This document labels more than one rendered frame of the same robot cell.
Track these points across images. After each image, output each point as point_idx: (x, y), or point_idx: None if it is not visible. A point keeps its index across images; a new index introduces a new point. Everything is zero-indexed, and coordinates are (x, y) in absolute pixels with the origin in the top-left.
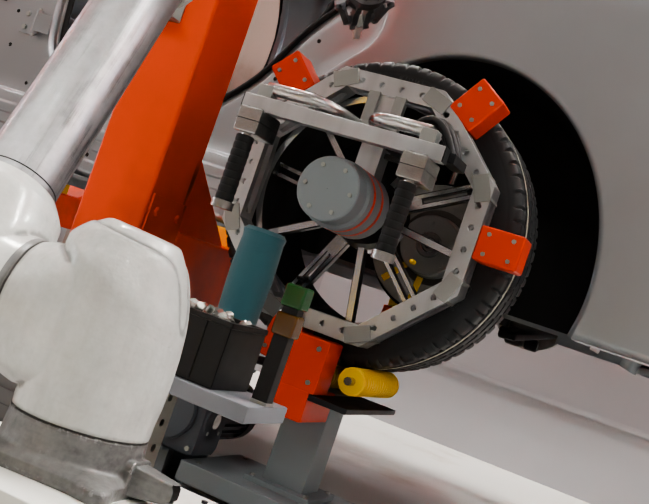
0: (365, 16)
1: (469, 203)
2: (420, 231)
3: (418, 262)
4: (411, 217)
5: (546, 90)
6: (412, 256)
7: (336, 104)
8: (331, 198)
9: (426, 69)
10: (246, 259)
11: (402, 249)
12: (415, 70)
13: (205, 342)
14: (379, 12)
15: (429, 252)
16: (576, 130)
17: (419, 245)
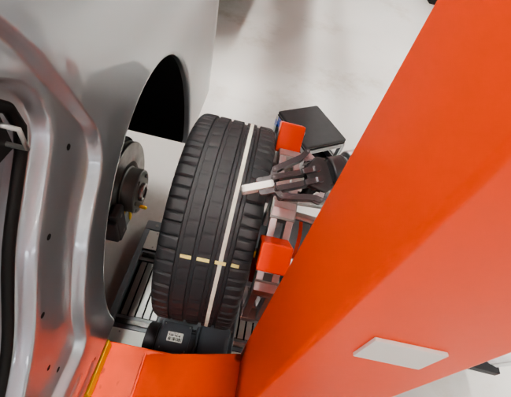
0: (290, 179)
1: (286, 171)
2: (137, 194)
3: (141, 202)
4: (116, 195)
5: (173, 53)
6: (138, 205)
7: None
8: None
9: (271, 151)
10: None
11: (135, 211)
12: (272, 159)
13: None
14: (292, 165)
15: (146, 193)
16: (181, 61)
17: (142, 198)
